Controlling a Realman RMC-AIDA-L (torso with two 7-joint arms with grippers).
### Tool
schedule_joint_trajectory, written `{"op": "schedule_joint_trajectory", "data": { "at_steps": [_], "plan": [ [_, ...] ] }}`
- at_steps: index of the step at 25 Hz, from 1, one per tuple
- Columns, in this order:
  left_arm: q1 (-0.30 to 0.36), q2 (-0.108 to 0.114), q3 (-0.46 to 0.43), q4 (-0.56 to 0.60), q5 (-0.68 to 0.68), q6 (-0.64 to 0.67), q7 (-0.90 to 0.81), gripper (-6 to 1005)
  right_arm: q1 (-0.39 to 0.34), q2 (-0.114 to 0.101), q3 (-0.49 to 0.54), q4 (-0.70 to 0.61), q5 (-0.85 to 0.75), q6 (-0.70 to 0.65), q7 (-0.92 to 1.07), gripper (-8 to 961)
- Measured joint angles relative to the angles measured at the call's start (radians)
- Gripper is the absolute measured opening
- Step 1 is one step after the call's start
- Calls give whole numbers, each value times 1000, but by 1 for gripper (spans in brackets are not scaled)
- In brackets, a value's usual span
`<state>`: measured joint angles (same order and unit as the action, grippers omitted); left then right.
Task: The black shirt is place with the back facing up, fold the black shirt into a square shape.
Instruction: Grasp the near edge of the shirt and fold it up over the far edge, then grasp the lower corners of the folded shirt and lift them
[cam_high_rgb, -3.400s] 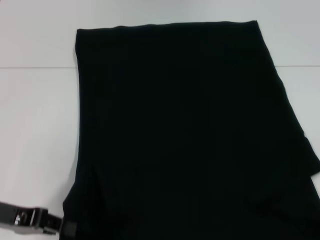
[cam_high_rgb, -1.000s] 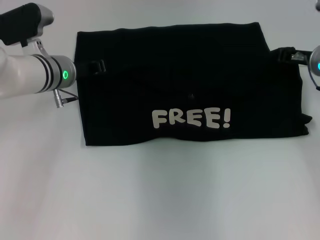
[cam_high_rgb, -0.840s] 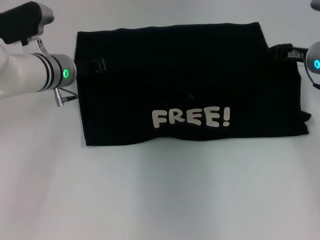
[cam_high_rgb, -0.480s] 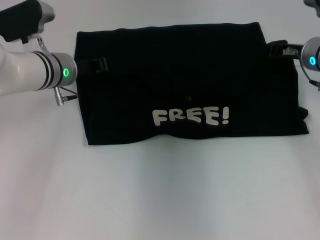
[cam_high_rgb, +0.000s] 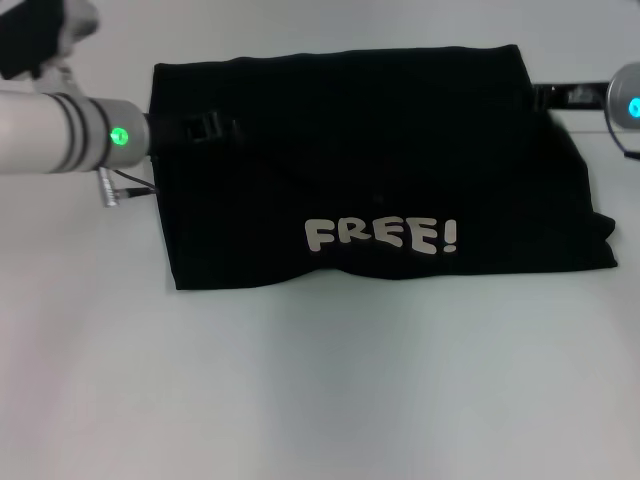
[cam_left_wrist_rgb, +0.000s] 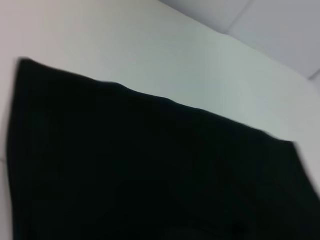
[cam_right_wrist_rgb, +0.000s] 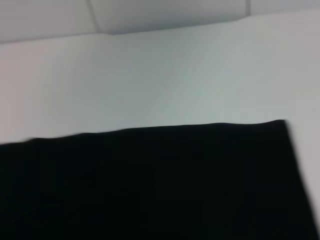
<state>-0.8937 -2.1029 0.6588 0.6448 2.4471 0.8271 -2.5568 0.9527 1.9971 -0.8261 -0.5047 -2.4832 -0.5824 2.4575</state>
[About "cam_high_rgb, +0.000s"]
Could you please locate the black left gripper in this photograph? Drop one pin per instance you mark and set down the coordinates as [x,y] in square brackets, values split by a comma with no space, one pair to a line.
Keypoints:
[167,132]

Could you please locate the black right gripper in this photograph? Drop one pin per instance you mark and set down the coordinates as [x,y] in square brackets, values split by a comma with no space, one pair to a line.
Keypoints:
[580,96]

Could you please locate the black t-shirt with FREE print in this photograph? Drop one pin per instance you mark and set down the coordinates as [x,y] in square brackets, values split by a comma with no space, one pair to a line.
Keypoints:
[350,125]

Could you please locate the silver perforated camera bracket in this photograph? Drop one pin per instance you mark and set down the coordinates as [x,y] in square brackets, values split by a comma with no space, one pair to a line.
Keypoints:
[55,77]

